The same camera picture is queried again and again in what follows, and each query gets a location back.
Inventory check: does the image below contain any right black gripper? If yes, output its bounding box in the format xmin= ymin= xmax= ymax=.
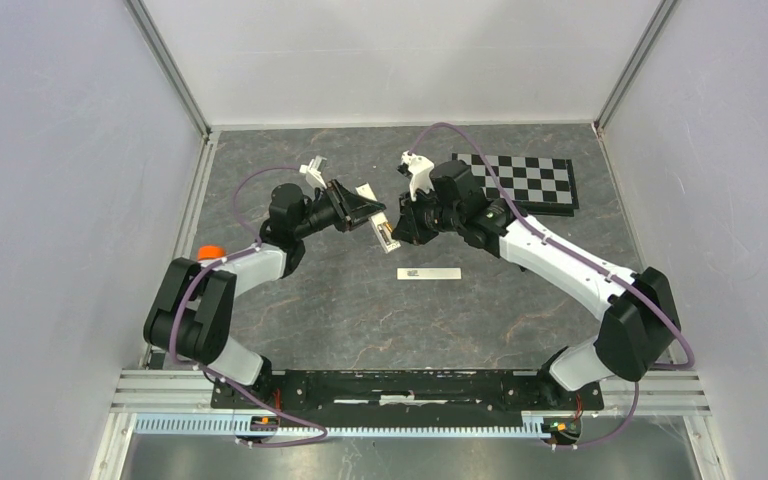
xmin=392 ymin=185 xmax=462 ymax=247

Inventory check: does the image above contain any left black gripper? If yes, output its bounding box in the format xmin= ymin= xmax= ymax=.
xmin=294 ymin=178 xmax=386 ymax=240

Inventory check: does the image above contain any long white plastic bar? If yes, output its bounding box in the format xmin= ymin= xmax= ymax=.
xmin=356 ymin=183 xmax=401 ymax=254

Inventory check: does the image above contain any white bar lid strip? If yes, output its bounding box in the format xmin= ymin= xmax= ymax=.
xmin=396 ymin=267 xmax=462 ymax=281

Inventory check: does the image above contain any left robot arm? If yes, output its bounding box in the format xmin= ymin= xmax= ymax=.
xmin=143 ymin=180 xmax=386 ymax=408

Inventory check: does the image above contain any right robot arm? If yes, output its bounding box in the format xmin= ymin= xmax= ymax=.
xmin=392 ymin=153 xmax=681 ymax=408

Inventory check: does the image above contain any black white chessboard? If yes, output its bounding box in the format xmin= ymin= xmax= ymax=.
xmin=487 ymin=155 xmax=579 ymax=217

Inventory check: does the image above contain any orange tape roll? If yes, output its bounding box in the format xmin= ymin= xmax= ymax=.
xmin=196 ymin=245 xmax=226 ymax=262

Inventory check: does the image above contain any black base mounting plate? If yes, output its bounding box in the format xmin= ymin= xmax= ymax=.
xmin=210 ymin=369 xmax=605 ymax=431

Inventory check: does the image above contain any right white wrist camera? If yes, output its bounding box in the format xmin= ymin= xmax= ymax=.
xmin=397 ymin=151 xmax=435 ymax=201

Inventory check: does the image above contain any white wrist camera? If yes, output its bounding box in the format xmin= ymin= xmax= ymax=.
xmin=298 ymin=155 xmax=327 ymax=191
xmin=397 ymin=151 xmax=435 ymax=201

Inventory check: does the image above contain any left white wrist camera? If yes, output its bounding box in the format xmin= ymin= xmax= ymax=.
xmin=298 ymin=155 xmax=327 ymax=191

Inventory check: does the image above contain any slotted cable duct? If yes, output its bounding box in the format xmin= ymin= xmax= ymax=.
xmin=134 ymin=413 xmax=561 ymax=440

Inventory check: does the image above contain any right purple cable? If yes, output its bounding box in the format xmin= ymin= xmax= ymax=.
xmin=409 ymin=122 xmax=697 ymax=452

